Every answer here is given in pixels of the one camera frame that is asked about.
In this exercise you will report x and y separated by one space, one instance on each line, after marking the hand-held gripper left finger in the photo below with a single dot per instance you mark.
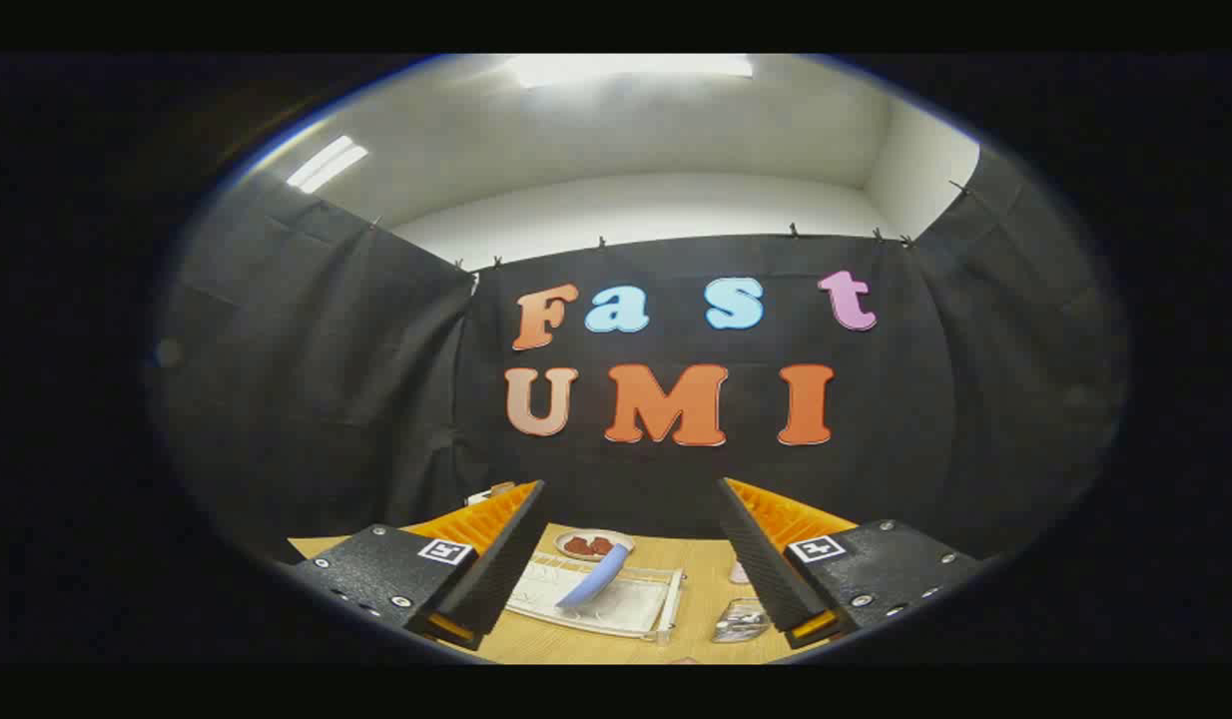
501 569

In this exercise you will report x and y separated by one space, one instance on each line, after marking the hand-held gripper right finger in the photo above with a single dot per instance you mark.
761 569

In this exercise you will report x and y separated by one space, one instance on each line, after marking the light blue plate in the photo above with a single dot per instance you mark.
596 584

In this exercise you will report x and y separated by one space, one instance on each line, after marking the beige oval plate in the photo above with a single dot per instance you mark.
621 541

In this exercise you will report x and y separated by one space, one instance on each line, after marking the clear bottle with red label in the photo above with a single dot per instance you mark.
739 573

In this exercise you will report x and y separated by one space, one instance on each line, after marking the white toaster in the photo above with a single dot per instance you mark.
488 493

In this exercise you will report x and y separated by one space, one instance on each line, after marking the brown meat patty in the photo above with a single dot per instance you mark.
601 545
576 545

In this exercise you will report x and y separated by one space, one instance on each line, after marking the white wavy drain tray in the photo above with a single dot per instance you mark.
626 607

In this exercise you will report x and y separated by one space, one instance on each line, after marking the black backdrop cloth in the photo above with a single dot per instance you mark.
376 379

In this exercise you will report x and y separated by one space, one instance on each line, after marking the narrow ceiling light strip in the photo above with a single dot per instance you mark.
326 165

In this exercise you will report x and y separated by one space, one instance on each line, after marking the wide ceiling light panel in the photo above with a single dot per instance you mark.
626 70

